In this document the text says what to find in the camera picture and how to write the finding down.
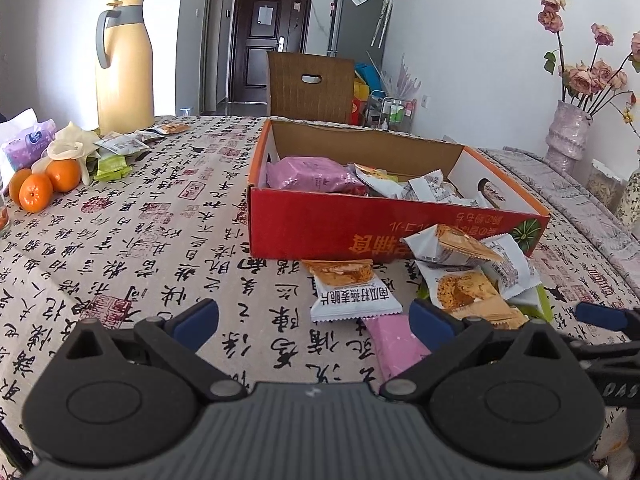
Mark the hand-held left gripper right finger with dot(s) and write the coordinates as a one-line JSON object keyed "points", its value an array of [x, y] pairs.
{"points": [[431, 322]]}

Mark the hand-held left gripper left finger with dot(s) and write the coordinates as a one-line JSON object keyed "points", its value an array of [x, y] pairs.
{"points": [[195, 320]]}

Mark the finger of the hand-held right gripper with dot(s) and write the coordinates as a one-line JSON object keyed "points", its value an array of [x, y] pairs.
{"points": [[600, 315], [612, 357]]}

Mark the pink snack packet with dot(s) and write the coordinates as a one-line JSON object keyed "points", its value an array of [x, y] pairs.
{"points": [[395, 345], [310, 175]]}

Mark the pile of crisp packets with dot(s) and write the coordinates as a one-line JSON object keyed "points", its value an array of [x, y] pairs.
{"points": [[460, 285]]}

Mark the large oat crisp packet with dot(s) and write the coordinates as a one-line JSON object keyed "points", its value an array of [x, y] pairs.
{"points": [[350, 300]]}

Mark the heap of assorted snack packets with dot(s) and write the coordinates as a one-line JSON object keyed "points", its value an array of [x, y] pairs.
{"points": [[425, 187]]}

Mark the red cardboard box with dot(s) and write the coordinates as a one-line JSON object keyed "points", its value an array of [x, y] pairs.
{"points": [[310, 225]]}

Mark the pink patterned cloth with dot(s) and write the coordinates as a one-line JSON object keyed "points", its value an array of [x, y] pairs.
{"points": [[575, 210]]}

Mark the speckled white vase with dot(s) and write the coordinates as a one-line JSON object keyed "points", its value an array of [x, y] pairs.
{"points": [[632, 200]]}

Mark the glass jar with lid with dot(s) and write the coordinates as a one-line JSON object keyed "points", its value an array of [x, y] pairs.
{"points": [[602, 185]]}

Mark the green snack packet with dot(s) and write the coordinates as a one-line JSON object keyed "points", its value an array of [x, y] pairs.
{"points": [[112, 167]]}

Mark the pink textured vase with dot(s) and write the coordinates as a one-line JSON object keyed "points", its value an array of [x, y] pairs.
{"points": [[567, 135]]}

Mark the white printed snack packet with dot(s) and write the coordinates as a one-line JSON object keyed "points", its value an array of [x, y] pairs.
{"points": [[122, 145]]}

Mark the small white snack packet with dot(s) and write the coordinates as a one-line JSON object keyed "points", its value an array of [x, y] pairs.
{"points": [[150, 135]]}

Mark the orange snack packet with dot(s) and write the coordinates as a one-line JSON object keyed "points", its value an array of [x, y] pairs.
{"points": [[172, 128]]}

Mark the orange fruit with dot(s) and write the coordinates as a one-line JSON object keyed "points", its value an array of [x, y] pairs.
{"points": [[16, 187], [36, 195], [64, 175]]}

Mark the yellow flower sprig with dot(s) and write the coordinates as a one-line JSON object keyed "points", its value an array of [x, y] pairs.
{"points": [[627, 117]]}

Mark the small blue stool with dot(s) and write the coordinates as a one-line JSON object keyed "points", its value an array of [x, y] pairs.
{"points": [[186, 109]]}

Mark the clear glass cup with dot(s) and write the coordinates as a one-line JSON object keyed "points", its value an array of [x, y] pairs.
{"points": [[4, 220]]}

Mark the red gift box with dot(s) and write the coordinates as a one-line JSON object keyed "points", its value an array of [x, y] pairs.
{"points": [[357, 110]]}

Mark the bunch of dried roses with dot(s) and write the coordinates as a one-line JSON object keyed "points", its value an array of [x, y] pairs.
{"points": [[582, 77]]}

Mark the purple tissue pack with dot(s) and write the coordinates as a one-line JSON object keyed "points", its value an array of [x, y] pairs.
{"points": [[30, 145]]}

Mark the yellow bag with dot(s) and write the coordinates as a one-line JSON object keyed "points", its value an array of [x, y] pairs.
{"points": [[361, 90]]}

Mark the white pampas grass bunch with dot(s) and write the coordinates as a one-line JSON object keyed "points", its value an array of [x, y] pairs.
{"points": [[407, 77]]}

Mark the brown wooden chair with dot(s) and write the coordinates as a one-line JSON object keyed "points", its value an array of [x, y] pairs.
{"points": [[290, 90]]}

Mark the yellow thermos jug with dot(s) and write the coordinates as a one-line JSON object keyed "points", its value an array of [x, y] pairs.
{"points": [[125, 75]]}

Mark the blue plastic bin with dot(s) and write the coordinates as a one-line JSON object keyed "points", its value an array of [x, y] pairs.
{"points": [[367, 72]]}

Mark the dark brown entrance door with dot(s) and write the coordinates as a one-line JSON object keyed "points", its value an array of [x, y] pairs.
{"points": [[250, 60]]}

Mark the grey refrigerator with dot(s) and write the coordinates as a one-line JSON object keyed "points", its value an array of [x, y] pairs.
{"points": [[355, 25]]}

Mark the clear folded umbrella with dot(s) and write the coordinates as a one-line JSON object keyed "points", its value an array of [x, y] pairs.
{"points": [[382, 15]]}

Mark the paper sheet on door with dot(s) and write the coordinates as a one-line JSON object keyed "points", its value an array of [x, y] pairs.
{"points": [[265, 12]]}

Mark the grey interior door frame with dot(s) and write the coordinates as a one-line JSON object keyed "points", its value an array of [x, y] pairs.
{"points": [[212, 50]]}

